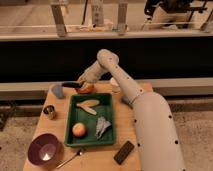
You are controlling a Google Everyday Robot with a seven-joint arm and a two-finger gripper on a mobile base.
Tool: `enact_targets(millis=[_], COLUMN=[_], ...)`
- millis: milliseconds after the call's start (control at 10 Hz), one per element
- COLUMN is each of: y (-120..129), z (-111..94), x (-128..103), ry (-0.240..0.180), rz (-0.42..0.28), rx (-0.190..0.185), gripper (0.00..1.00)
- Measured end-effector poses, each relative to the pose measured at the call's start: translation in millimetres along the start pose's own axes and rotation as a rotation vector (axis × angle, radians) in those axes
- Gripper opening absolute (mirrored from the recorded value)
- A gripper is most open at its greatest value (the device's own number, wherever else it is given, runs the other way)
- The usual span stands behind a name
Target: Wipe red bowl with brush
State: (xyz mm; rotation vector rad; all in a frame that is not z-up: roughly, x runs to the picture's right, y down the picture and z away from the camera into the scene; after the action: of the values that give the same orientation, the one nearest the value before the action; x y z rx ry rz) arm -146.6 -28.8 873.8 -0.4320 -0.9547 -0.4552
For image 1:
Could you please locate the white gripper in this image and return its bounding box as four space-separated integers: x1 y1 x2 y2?
78 61 107 83

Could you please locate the black handled brush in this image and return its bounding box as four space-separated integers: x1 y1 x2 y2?
61 82 83 88

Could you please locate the grey object behind arm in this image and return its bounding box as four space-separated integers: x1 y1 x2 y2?
121 96 131 106

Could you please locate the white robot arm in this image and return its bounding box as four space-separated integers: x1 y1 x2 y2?
80 49 186 171

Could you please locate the purple red bowl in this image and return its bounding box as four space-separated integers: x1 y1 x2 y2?
27 133 62 168

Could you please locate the white small cup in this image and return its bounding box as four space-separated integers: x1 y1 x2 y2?
110 77 121 93

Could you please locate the beige wooden spatula piece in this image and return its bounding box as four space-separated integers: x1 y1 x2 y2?
76 99 99 115

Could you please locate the grey blue cloth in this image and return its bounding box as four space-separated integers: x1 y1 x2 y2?
51 84 64 99

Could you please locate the green plastic tray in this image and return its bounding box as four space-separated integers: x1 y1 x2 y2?
64 93 116 148

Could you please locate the crumpled grey foil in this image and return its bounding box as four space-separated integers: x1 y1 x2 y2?
96 117 111 139

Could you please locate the red yellow apple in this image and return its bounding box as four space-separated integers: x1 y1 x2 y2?
72 122 87 138

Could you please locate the small metal cup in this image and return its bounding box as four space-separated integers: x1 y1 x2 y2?
43 105 56 120

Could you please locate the metal spoon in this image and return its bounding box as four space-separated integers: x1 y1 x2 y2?
56 149 85 169

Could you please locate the black rectangular block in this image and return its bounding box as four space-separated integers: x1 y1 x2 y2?
113 141 134 165

